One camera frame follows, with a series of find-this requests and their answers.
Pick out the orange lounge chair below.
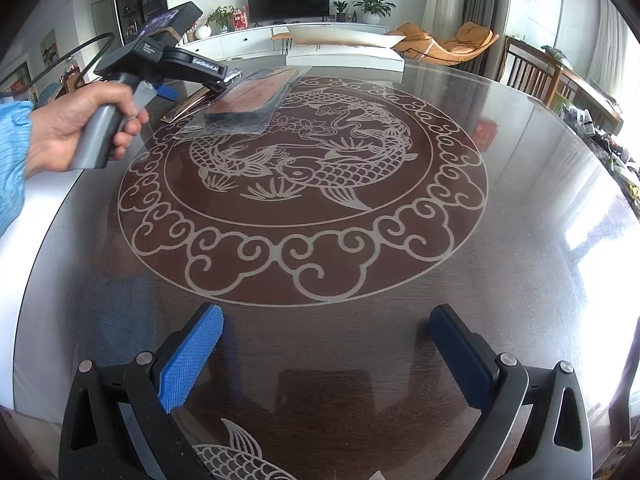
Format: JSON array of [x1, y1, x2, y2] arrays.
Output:
[[392, 21, 501, 67]]

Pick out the pile of assorted small items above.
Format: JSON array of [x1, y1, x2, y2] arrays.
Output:
[[555, 102, 640, 211]]

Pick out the bushy green potted plant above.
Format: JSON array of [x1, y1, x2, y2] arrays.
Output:
[[206, 6, 236, 36]]

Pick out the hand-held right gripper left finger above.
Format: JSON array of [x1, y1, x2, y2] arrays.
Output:
[[59, 302, 225, 480]]

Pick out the clear bag with brown item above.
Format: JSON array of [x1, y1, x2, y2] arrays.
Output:
[[175, 64, 313, 137]]

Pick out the black television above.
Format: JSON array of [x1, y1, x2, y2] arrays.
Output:
[[247, 0, 331, 25]]

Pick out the dark wooden chair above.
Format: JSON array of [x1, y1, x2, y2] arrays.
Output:
[[502, 35, 563, 101]]

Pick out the gold flat strip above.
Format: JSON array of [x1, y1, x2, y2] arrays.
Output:
[[159, 85, 216, 124]]

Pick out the white television cabinet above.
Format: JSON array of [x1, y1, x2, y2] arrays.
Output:
[[177, 20, 401, 60]]

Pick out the black cable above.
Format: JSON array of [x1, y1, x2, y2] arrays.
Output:
[[0, 32, 117, 98]]

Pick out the person's left hand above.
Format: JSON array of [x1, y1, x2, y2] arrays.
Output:
[[25, 82, 151, 180]]

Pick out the white door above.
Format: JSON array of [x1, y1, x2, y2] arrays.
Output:
[[94, 0, 117, 68]]

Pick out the framed wall picture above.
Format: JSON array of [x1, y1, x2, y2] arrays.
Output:
[[40, 29, 58, 66]]

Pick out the person's left forearm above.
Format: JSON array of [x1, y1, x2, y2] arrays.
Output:
[[0, 100, 37, 241]]

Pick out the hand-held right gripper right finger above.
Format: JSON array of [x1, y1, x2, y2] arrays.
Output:
[[429, 304, 593, 480]]

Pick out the blue patterned chair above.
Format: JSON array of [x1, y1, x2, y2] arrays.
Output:
[[34, 82, 60, 108]]

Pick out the large potted plant white pot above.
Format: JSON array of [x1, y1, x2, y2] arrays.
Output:
[[354, 0, 397, 25]]

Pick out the bright window curtain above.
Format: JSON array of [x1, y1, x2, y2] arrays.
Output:
[[595, 0, 632, 96]]

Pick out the wooden side table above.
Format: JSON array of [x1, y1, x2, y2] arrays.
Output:
[[555, 65, 626, 136]]

